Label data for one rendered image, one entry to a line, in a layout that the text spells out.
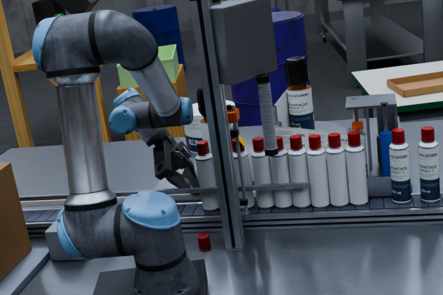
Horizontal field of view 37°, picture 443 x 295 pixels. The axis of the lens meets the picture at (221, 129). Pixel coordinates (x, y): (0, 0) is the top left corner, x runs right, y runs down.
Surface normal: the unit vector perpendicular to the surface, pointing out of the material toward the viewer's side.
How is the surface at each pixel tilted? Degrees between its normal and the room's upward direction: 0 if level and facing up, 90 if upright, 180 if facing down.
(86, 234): 77
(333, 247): 0
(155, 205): 8
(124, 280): 4
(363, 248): 0
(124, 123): 87
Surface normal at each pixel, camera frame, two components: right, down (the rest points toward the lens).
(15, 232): 0.97, -0.07
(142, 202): -0.02, -0.93
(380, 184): -0.19, 0.31
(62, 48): -0.06, 0.11
